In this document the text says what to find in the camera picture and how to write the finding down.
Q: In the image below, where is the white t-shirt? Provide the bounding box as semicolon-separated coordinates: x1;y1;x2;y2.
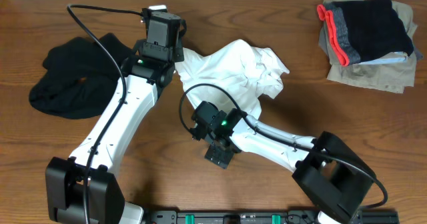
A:
175;39;290;118

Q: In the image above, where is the khaki folded garment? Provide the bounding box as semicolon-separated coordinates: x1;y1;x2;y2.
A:
318;0;421;93

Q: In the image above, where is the light blue folded garment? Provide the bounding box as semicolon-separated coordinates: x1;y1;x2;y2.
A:
360;52;408;65

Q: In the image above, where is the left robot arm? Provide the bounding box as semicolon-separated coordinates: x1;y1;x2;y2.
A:
45;5;186;223

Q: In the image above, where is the black t-shirt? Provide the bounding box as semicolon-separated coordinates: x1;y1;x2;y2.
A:
29;37;119;119

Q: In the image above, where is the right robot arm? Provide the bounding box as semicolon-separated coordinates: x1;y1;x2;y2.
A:
190;101;376;223

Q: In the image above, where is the black mounting rail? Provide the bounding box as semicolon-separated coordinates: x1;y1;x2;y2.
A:
142;210;400;224

